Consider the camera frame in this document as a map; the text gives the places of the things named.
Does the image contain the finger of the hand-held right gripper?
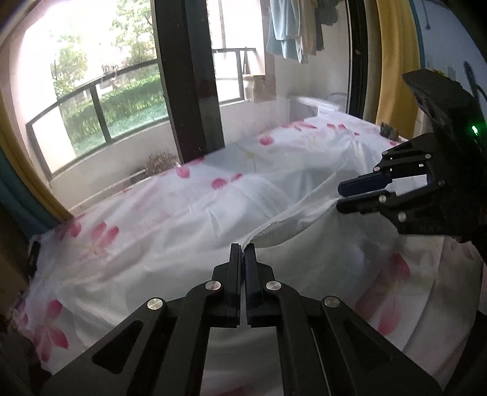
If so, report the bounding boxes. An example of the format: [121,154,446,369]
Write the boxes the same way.
[338,133,444,196]
[336,185,444,225]

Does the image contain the teal curtain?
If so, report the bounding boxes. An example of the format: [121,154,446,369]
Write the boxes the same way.
[0,148,50,237]

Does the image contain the black window frame pillar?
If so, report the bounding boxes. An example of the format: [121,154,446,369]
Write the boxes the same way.
[151,0,226,164]

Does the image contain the dark green hanging cloth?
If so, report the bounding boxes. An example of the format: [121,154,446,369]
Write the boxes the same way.
[314,0,339,25]

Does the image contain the yellow curtain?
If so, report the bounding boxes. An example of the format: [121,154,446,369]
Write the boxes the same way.
[0,87,75,225]
[363,0,423,140]

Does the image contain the black sliding door frame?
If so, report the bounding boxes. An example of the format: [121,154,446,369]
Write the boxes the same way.
[344,0,379,119]

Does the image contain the black window railing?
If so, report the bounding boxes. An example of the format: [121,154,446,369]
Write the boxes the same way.
[25,48,267,179]

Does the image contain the potted plant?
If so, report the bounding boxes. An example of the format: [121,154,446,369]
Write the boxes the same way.
[142,150,179,178]

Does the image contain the white washing machine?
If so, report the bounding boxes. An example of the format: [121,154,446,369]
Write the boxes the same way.
[288,92,349,122]

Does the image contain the pink floral bed sheet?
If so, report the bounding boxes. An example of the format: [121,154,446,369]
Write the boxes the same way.
[11,116,487,396]

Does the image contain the white shirt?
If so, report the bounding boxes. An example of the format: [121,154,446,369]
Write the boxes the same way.
[198,198,480,396]

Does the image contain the small brown box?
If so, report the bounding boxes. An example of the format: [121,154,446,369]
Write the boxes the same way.
[243,74,276,103]

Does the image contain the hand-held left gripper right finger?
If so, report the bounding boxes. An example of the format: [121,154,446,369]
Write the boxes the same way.
[244,244,444,396]

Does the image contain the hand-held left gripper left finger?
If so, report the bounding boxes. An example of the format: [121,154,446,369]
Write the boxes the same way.
[40,243,243,396]

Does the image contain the beige hanging cloth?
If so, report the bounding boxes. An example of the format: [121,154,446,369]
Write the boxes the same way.
[299,0,324,54]

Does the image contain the hanging clothes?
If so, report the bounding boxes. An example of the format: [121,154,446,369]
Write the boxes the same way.
[266,0,309,63]

